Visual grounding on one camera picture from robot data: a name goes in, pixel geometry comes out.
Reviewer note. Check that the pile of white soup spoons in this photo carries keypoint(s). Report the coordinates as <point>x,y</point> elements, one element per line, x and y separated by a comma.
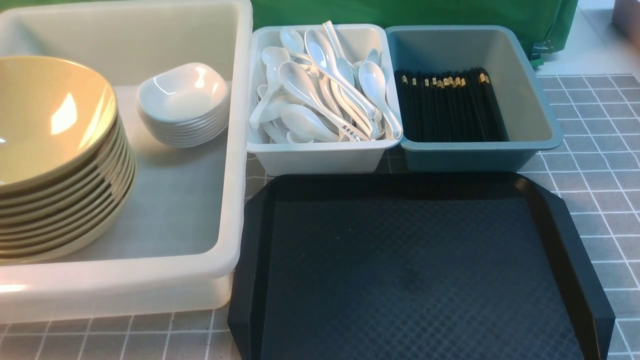
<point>315,95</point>

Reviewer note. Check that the stack of yellow-green bowls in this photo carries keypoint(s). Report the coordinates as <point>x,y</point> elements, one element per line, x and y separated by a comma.
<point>67,167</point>

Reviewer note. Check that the large white plastic tub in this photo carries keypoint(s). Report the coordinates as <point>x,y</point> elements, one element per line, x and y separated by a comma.
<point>175,244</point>

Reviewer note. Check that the black plastic serving tray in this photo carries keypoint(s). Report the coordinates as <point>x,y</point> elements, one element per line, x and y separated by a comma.
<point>415,266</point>

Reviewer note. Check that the stack of white sauce dishes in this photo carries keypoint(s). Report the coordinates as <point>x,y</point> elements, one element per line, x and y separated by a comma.
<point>186,106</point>

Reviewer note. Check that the grey checked table mat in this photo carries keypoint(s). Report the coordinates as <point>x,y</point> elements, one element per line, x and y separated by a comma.
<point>595,171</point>

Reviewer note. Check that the white spoon bin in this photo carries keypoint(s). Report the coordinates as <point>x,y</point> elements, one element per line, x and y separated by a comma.
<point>320,155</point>

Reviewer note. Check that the teal chopstick bin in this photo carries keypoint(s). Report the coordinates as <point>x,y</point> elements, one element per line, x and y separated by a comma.
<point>528,116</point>

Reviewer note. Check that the bundle of black chopsticks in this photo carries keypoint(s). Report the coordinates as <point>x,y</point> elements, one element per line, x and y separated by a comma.
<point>453,106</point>

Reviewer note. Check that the green fabric backdrop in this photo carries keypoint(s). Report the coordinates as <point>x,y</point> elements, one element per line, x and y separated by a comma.
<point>534,22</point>

